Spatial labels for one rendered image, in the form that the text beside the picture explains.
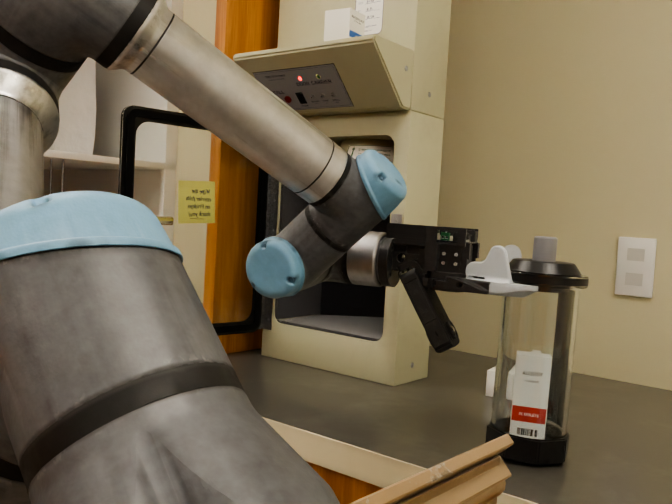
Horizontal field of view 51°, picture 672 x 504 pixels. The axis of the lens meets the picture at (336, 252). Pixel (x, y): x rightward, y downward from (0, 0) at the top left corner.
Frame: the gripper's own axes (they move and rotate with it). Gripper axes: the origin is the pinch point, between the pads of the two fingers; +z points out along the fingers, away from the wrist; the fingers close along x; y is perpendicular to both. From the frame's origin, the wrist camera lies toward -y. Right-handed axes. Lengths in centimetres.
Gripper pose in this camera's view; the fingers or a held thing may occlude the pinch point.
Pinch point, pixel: (536, 291)
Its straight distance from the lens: 90.7
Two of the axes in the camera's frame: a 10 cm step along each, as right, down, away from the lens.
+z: 9.1, 0.8, -4.0
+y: 0.7, -10.0, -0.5
